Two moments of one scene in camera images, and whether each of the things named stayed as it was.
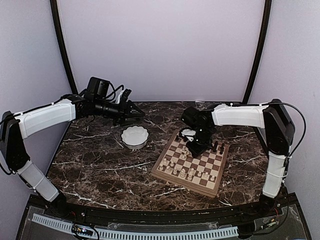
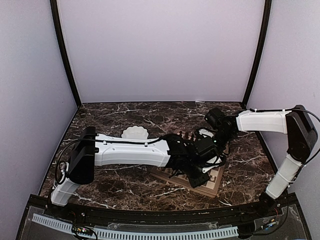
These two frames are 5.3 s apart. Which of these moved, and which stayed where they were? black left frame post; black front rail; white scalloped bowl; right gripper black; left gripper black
Moved: left gripper black; right gripper black
Stayed: black left frame post; white scalloped bowl; black front rail
